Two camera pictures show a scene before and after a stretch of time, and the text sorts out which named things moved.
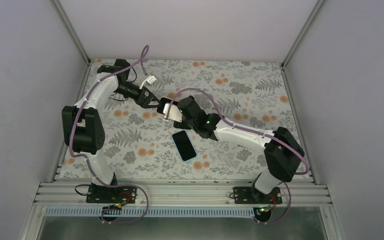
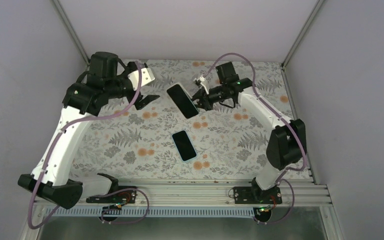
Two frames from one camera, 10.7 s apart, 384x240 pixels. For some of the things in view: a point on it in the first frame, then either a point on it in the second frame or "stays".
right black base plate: (251, 195) stays
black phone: (184, 145) stays
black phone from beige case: (162, 102) to (182, 100)
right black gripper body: (189, 123) to (208, 104)
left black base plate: (105, 194) stays
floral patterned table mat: (254, 96) stays
